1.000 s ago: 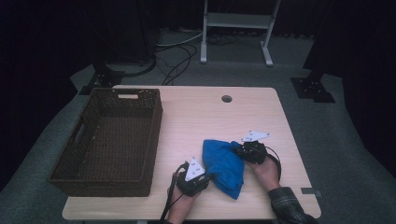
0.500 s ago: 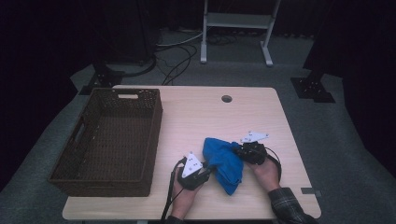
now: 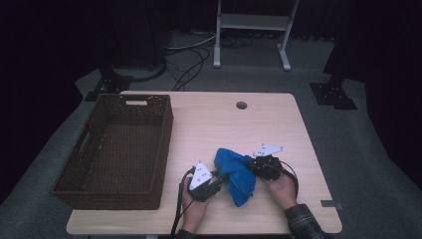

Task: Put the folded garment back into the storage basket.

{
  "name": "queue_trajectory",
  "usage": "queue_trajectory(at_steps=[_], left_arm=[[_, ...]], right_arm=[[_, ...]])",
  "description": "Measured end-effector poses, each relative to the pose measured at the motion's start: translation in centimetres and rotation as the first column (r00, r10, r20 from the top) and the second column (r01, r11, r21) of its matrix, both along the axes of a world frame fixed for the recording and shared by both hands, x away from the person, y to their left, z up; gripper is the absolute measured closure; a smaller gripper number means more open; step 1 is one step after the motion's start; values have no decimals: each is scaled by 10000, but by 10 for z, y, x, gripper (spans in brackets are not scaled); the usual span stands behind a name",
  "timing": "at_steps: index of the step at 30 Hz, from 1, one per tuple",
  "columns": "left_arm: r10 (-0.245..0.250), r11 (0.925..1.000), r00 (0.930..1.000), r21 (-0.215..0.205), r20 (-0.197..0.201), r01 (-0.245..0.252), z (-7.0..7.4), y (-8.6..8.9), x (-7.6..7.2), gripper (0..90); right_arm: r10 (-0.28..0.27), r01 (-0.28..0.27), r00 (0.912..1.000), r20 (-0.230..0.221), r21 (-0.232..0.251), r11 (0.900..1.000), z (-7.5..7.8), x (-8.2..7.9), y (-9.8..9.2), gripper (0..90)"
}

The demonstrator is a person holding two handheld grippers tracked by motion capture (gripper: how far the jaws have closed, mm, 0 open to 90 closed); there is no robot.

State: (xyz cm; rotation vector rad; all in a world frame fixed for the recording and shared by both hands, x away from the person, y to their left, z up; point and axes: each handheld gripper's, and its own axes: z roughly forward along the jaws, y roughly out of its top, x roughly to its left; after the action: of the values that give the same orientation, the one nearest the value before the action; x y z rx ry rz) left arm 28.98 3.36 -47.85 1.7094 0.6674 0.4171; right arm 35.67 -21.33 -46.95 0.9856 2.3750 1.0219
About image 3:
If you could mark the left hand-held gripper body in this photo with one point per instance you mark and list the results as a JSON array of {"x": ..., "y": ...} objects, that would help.
[{"x": 200, "y": 181}]

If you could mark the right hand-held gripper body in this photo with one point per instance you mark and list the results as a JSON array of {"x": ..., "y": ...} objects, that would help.
[{"x": 267, "y": 167}]

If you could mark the blue printed t-shirt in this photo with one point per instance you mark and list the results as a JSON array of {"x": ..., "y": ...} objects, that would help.
[{"x": 237, "y": 176}]

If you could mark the brown wicker basket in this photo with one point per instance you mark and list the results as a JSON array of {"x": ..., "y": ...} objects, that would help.
[{"x": 126, "y": 149}]

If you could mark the person's right hand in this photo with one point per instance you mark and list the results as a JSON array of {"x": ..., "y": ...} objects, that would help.
[{"x": 283, "y": 192}]

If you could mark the person's left hand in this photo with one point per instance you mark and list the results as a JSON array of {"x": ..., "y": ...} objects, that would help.
[{"x": 195, "y": 212}]

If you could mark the grey tape strip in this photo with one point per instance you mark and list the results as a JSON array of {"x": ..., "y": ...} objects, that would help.
[{"x": 330, "y": 204}]

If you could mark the black stand with square base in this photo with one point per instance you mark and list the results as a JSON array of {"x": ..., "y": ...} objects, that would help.
[{"x": 333, "y": 94}]

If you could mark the black stand with flat feet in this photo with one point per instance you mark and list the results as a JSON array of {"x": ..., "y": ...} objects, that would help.
[{"x": 111, "y": 83}]

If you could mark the white metal stand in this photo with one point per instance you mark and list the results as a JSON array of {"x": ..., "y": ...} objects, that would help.
[{"x": 253, "y": 21}]

